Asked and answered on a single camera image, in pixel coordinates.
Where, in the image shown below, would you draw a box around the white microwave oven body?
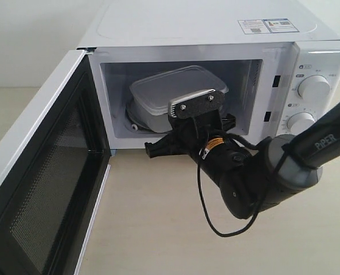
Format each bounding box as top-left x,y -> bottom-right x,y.
78,1 -> 340,150

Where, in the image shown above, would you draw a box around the lower white control knob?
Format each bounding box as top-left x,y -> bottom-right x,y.
287,112 -> 315,135

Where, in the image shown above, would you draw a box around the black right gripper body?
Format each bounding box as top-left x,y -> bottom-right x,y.
169,113 -> 251,178

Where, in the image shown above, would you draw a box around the upper white control knob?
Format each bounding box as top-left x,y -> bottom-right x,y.
298,75 -> 331,101

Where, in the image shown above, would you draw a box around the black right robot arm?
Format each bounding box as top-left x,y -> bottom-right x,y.
145,89 -> 340,219

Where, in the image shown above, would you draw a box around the white microwave door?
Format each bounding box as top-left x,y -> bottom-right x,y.
0,49 -> 111,274

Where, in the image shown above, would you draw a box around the glass turntable plate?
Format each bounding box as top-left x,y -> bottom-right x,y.
123,70 -> 236,135

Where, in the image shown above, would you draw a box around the white plastic lidded container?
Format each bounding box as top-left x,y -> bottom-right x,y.
128,65 -> 230,135

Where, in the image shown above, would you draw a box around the white control knob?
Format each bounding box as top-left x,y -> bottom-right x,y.
287,112 -> 315,135
298,75 -> 331,101

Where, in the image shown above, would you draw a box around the white blue warning sticker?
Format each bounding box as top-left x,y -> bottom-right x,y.
238,19 -> 270,34

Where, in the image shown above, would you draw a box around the blue energy label sticker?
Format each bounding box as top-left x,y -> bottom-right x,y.
263,18 -> 299,33

